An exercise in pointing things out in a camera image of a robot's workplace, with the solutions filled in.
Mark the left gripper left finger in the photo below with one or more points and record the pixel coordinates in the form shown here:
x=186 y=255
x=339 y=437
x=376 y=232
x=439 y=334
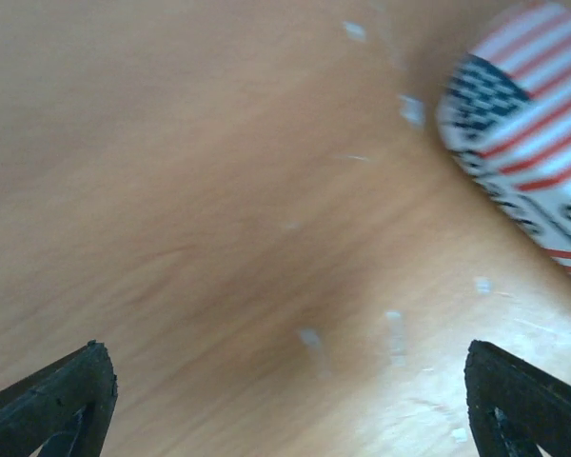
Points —
x=63 y=409

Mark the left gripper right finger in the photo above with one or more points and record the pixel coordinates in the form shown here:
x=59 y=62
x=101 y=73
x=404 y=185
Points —
x=514 y=408

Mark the american flag glasses case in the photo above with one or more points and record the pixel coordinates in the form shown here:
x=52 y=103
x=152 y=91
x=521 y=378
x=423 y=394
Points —
x=506 y=118

